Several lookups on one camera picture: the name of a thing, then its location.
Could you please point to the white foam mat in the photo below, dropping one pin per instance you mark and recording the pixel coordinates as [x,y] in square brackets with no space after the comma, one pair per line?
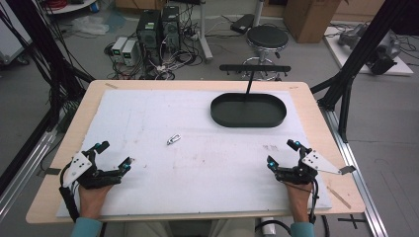
[197,171]

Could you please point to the black tape piece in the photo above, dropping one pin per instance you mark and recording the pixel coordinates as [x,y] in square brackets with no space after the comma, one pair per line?
[52,171]

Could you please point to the black computer tower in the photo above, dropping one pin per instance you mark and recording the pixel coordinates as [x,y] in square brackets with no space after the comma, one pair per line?
[149,33]
[171,28]

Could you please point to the black tape cross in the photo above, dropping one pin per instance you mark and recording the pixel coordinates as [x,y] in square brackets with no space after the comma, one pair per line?
[352,220]

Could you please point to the black round stool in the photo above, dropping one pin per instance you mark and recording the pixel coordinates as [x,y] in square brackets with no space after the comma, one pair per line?
[267,37]

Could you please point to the white cylinder under table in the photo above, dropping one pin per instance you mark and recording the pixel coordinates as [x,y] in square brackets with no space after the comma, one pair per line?
[268,226]

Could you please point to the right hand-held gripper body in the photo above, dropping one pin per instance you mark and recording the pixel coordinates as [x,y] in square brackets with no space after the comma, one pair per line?
[313,162]

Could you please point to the aluminium rail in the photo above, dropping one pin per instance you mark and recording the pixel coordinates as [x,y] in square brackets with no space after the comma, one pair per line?
[24,169]
[357,177]

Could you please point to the white floor board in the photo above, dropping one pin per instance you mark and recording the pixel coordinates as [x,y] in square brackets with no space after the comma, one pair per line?
[349,59]

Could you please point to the thin wooden stick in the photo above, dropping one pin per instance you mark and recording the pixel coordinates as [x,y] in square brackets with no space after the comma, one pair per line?
[339,197]

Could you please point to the white power supply unit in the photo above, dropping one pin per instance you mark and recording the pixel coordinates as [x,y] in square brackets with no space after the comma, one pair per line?
[129,53]
[118,49]

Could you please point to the brown cardboard box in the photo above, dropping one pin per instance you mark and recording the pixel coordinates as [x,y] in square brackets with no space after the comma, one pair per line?
[308,19]

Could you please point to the grey robot device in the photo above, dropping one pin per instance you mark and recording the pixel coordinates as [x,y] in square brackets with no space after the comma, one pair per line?
[383,54]

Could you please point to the person's right hand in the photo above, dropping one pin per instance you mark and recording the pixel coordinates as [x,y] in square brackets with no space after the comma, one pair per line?
[299,202]

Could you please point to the person's legs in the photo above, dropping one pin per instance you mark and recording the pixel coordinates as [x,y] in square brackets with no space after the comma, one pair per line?
[184,228]

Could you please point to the black tray stand with bar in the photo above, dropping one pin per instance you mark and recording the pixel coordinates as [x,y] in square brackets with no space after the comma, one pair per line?
[247,114]

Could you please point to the white metal stand leg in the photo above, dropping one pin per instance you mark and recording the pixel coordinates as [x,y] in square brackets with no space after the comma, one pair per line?
[205,36]

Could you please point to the person's left hand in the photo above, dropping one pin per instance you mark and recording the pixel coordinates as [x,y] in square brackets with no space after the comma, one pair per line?
[91,200]

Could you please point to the clear plastic bag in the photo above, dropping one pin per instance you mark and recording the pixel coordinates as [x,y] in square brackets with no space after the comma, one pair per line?
[89,25]

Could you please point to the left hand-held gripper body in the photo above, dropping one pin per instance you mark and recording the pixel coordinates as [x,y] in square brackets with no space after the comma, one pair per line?
[78,166]

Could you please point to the small silver metal clip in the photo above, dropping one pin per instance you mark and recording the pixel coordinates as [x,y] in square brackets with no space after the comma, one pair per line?
[173,139]

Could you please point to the black metal frame strut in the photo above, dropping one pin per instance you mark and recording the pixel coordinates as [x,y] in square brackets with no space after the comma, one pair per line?
[359,59]
[39,56]

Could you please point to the round white table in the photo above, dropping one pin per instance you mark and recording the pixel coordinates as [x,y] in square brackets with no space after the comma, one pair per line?
[70,6]

